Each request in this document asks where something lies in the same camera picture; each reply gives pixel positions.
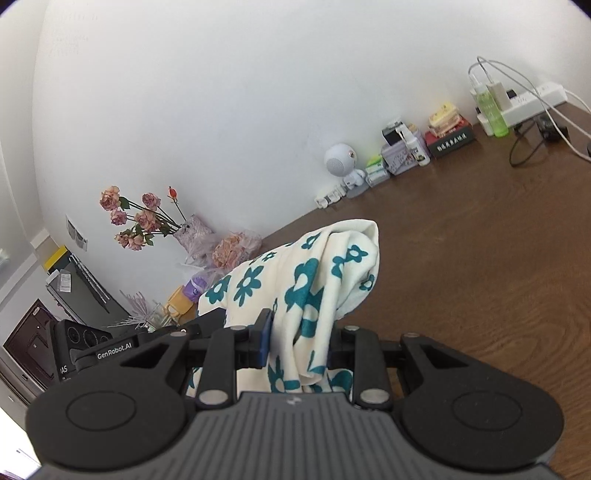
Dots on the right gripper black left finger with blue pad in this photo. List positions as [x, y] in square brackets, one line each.
[173, 357]

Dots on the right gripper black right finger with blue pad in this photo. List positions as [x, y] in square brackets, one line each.
[416, 358]

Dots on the cream teal flower garment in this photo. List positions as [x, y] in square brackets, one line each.
[309, 284]

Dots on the yellow mug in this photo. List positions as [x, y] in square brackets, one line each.
[180, 308]

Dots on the purple packet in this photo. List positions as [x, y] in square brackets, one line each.
[199, 283]

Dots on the clear glass cup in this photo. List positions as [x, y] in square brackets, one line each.
[157, 318]

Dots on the plastic bag of snacks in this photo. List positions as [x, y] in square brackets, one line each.
[235, 248]

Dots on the vase with pink flowers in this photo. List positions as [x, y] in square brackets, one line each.
[144, 221]

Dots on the small white clips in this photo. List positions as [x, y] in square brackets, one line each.
[332, 196]

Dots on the green white small box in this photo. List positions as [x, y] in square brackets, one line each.
[376, 171]

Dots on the white round robot toy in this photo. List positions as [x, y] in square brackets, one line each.
[340, 161]

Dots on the lavender tin box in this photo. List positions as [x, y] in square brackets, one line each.
[397, 158]

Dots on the white small bottle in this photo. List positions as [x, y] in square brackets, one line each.
[415, 148]

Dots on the yellow snack packs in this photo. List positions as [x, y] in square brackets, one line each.
[444, 119]

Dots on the green spray bottle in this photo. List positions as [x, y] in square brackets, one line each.
[490, 110]

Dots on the white charger plug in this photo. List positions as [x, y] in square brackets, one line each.
[499, 93]

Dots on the white power strip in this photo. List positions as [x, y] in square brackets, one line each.
[527, 105]

